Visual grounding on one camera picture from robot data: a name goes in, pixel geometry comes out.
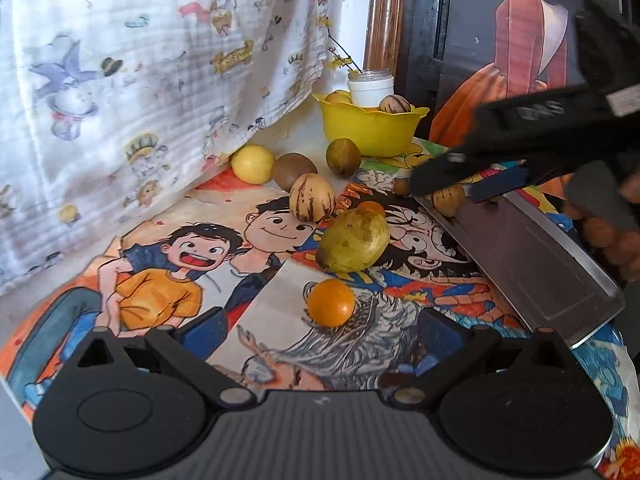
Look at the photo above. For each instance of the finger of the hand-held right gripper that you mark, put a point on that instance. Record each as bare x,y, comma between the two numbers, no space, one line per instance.
442,172
500,184

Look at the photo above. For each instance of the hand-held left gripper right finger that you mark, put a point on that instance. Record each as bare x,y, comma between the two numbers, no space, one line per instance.
432,332

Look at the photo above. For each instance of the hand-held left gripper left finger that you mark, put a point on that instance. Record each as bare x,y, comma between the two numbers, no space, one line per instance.
210,330

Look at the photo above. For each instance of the yellow plastic bowl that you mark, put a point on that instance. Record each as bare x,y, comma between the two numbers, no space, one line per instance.
370,130

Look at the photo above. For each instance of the orange round fruit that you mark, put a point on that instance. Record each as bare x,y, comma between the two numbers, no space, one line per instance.
330,302

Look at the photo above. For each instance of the person's right hand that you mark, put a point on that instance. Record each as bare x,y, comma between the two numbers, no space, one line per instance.
612,252

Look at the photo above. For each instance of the small brown longan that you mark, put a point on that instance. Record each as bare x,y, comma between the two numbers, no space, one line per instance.
401,187

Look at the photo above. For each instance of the yellow bear drawing sheet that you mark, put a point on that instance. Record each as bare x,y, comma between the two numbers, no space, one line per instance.
390,162

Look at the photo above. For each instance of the grey haired figure drawing sheet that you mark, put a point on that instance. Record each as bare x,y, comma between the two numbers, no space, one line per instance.
280,310

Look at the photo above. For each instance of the cartoon boys drawing sheet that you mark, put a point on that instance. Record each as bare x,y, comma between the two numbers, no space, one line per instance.
150,285

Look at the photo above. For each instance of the small orange fruit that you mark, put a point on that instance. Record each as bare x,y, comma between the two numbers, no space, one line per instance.
371,207

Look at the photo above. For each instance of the brown-green round fruit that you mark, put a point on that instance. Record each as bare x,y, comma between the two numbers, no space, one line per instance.
343,157

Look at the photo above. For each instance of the white plastic jar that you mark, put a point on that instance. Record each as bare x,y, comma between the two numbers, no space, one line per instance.
370,87

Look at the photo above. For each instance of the green-yellow mango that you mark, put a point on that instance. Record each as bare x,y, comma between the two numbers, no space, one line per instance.
352,241

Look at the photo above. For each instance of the yellow round fruit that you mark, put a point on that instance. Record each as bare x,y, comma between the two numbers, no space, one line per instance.
338,98

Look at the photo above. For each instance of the large striped pepino melon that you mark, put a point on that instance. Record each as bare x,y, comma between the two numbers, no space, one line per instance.
311,197

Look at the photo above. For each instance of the black panel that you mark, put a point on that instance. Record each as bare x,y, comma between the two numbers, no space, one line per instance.
420,35

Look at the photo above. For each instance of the brown kiwi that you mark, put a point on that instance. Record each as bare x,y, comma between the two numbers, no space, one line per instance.
292,167

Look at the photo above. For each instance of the yellow flower twig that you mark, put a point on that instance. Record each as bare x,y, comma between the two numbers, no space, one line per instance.
341,57

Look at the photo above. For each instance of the yellow lemon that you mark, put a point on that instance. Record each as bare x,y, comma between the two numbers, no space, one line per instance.
252,164

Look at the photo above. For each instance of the white cartoon printed blanket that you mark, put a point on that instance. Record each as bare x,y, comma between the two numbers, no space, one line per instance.
150,60

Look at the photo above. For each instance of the wall poster with orange skirt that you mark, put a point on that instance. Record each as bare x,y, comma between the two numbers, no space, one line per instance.
520,35

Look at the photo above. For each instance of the brown wooden frame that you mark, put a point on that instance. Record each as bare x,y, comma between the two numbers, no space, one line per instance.
385,20

